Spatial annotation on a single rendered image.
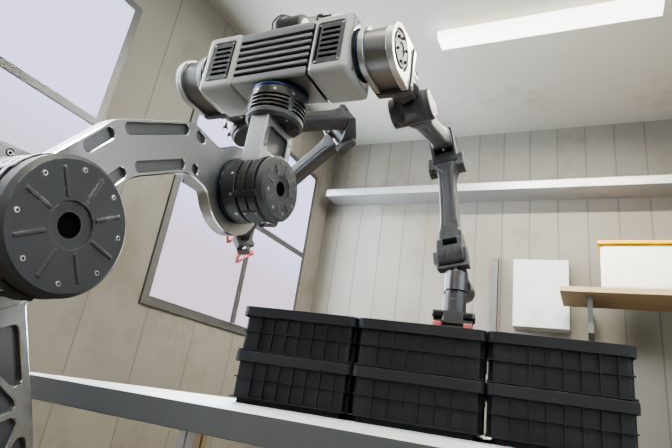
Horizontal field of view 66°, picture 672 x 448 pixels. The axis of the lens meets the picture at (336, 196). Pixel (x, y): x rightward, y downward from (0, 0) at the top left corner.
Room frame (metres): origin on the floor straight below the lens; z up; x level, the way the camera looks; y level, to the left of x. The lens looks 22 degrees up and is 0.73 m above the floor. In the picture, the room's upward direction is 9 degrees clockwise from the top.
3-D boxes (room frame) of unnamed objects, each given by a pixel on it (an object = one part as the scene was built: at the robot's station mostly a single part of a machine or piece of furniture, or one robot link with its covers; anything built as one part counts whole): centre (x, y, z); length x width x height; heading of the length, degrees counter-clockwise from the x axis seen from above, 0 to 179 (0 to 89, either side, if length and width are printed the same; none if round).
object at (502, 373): (1.31, -0.58, 0.87); 0.40 x 0.30 x 0.11; 162
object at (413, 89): (1.04, -0.11, 1.45); 0.09 x 0.08 x 0.12; 62
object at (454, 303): (1.28, -0.33, 0.99); 0.10 x 0.07 x 0.07; 71
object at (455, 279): (1.29, -0.34, 1.05); 0.07 x 0.06 x 0.07; 152
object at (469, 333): (1.41, -0.30, 0.92); 0.40 x 0.30 x 0.02; 162
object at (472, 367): (1.41, -0.30, 0.87); 0.40 x 0.30 x 0.11; 162
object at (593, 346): (1.31, -0.58, 0.92); 0.40 x 0.30 x 0.02; 162
